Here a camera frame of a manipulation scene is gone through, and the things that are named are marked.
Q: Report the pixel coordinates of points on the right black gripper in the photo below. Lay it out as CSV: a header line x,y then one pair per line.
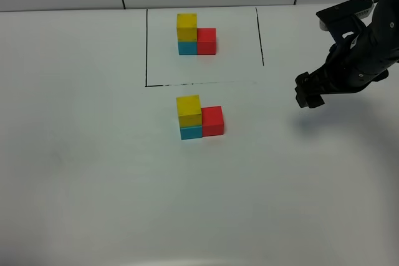
x,y
358,61

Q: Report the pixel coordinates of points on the red template block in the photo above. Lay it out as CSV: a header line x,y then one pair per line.
x,y
206,41

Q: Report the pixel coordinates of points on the blue template block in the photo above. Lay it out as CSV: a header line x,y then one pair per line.
x,y
187,48

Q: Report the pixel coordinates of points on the yellow template block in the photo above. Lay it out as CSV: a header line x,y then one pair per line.
x,y
186,27

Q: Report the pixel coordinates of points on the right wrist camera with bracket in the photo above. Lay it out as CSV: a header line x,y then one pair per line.
x,y
345,17

